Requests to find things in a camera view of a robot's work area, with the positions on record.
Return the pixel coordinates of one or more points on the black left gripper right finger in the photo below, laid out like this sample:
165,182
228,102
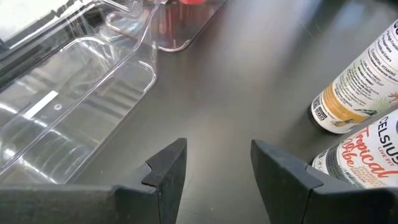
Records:
295,199

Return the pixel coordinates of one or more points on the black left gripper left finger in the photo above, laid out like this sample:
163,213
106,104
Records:
93,205

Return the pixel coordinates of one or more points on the white Celsius energy can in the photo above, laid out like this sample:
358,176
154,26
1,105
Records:
357,90
370,152

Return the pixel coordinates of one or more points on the clear plastic bin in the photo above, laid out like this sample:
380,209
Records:
186,28
77,93

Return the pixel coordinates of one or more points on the red Fanta soda can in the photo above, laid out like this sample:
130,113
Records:
192,1

